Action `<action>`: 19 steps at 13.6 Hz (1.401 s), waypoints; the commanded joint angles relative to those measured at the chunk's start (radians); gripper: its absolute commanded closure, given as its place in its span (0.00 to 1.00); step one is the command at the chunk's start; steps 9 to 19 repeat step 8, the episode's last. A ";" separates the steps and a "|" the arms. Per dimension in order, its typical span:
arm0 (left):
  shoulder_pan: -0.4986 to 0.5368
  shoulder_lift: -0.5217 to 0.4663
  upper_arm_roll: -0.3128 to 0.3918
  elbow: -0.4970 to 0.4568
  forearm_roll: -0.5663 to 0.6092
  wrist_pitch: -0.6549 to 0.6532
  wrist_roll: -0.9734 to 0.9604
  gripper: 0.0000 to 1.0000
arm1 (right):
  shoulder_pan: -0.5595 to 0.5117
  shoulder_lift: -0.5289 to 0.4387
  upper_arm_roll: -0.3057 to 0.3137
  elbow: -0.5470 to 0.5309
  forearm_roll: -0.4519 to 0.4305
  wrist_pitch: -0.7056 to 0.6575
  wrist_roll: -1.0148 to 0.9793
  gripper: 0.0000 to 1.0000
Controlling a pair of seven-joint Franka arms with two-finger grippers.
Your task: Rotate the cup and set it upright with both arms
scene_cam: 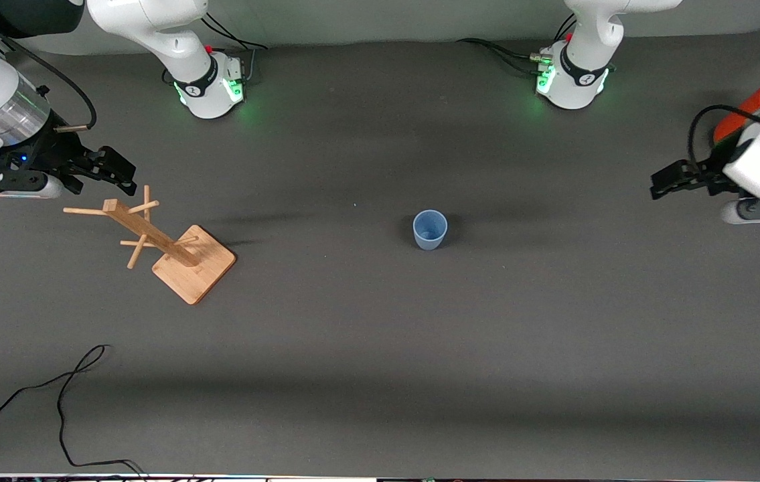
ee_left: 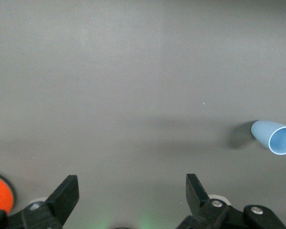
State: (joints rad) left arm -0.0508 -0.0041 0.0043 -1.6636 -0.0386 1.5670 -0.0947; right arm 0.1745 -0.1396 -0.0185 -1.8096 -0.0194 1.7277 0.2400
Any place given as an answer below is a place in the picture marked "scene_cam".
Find light blue plastic cup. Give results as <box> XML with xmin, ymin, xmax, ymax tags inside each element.
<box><xmin>412</xmin><ymin>210</ymin><xmax>449</xmax><ymax>252</ymax></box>

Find orange can with grey lid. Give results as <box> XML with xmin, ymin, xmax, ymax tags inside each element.
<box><xmin>714</xmin><ymin>70</ymin><xmax>760</xmax><ymax>145</ymax></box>

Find wooden mug tree stand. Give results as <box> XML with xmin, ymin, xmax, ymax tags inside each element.
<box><xmin>63</xmin><ymin>185</ymin><xmax>237</xmax><ymax>306</ymax></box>

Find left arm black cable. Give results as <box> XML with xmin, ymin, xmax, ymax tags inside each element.
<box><xmin>688</xmin><ymin>104</ymin><xmax>760</xmax><ymax>176</ymax></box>

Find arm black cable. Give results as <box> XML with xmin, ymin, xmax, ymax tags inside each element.
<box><xmin>688</xmin><ymin>104</ymin><xmax>760</xmax><ymax>176</ymax></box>
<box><xmin>0</xmin><ymin>0</ymin><xmax>98</xmax><ymax>132</ymax></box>

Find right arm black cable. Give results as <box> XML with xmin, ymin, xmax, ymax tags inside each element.
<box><xmin>0</xmin><ymin>0</ymin><xmax>98</xmax><ymax>132</ymax></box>

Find right arm base black cables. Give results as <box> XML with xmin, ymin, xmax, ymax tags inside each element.
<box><xmin>202</xmin><ymin>10</ymin><xmax>268</xmax><ymax>84</ymax></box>

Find arm base black cables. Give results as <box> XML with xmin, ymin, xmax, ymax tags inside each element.
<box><xmin>457</xmin><ymin>13</ymin><xmax>579</xmax><ymax>76</ymax></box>
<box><xmin>202</xmin><ymin>10</ymin><xmax>268</xmax><ymax>84</ymax></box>

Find left arm base black cables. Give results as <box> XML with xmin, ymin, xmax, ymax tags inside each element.
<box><xmin>457</xmin><ymin>13</ymin><xmax>579</xmax><ymax>76</ymax></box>

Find thin black loose cable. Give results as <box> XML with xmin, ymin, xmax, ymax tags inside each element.
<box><xmin>0</xmin><ymin>345</ymin><xmax>147</xmax><ymax>478</ymax></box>

